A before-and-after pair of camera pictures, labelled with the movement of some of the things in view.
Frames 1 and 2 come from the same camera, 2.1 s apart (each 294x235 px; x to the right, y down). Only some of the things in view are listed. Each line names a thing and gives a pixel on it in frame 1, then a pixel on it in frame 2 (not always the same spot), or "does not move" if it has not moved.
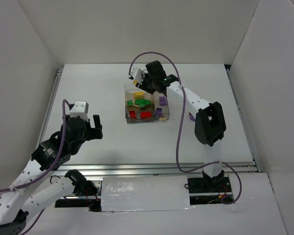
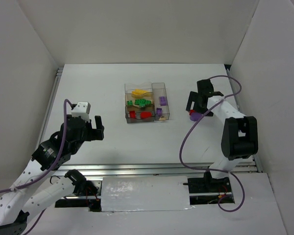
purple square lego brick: [162, 100] does not move
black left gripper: [93, 132] does not move
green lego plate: [137, 101] does not move
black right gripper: [148, 83] → [197, 103]
